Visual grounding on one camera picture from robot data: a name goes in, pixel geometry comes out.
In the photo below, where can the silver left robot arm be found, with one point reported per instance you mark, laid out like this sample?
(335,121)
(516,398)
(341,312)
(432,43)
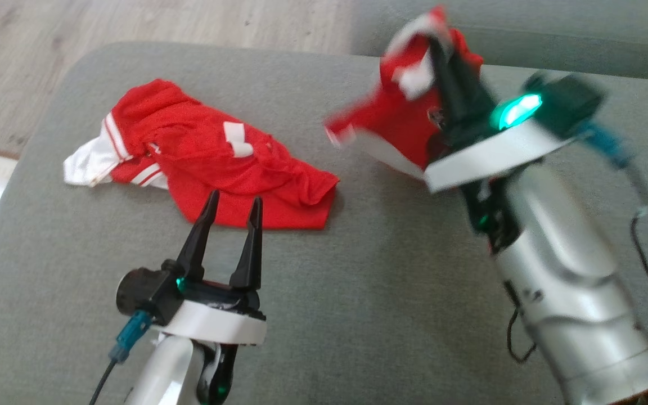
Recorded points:
(161,371)

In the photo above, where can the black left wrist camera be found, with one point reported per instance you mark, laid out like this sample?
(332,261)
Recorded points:
(144,292)

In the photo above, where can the grey sofa back cushion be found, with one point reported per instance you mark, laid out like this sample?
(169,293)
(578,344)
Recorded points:
(554,34)

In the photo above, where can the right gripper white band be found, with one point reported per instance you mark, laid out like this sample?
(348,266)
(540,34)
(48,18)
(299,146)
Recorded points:
(487,154)

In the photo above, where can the grey sofa seat cushion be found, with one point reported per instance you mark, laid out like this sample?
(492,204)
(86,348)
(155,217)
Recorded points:
(391,264)

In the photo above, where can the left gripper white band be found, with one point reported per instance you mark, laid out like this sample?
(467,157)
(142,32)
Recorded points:
(217,320)

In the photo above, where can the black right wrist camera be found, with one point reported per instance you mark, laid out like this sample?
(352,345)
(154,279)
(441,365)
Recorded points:
(568,101)

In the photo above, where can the red and white basketball jersey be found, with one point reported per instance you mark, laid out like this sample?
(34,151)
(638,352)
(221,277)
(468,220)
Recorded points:
(217,169)

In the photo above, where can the red shorts with white trim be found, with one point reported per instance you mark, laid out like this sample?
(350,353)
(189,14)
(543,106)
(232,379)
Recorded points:
(397,118)

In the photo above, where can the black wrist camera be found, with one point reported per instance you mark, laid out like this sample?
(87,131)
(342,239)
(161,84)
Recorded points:
(144,292)
(568,101)

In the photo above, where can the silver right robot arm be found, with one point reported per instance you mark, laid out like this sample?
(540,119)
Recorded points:
(571,292)

